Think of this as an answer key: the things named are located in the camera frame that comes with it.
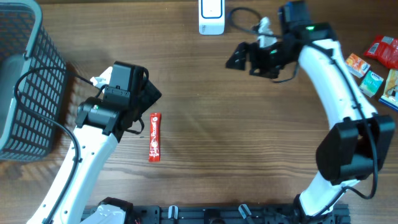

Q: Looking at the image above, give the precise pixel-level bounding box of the red candy bag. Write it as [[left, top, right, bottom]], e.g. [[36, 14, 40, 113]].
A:
[[364, 35, 398, 70]]

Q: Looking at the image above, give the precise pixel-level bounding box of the black left camera cable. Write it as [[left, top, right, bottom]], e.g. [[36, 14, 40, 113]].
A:
[[13, 67, 103, 224]]

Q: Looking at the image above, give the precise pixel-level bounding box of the black right camera cable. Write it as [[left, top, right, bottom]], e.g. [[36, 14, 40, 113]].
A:
[[228, 7, 379, 218]]

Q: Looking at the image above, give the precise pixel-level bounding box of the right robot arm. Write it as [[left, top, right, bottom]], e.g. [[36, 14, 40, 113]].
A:
[[226, 1, 396, 223]]

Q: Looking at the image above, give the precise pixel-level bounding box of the grey plastic mesh basket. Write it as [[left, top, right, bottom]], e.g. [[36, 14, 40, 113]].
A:
[[1, 1, 68, 161]]

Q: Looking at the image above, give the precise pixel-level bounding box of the white barcode scanner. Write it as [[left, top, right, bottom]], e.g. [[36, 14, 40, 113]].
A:
[[198, 0, 225, 35]]

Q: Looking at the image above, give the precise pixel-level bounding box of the white cream snack bag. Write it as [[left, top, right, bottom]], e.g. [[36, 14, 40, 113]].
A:
[[379, 69, 398, 111]]

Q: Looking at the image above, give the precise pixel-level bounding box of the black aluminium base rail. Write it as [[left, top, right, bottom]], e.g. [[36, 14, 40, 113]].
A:
[[132, 204, 351, 224]]

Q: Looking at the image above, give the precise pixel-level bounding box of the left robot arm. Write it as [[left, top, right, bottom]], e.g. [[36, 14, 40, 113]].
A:
[[29, 62, 162, 223]]

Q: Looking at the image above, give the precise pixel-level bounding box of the orange small box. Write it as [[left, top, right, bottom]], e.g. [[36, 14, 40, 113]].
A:
[[345, 54, 371, 78]]

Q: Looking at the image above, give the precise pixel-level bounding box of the black camera cable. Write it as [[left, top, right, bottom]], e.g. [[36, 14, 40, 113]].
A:
[[13, 67, 103, 224], [228, 7, 379, 218]]

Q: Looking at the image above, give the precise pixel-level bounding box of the teal small box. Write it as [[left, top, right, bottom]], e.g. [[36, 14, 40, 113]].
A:
[[359, 71, 384, 98]]

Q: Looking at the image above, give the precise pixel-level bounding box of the red stick sachet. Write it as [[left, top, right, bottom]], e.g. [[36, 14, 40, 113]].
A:
[[148, 113, 162, 162]]

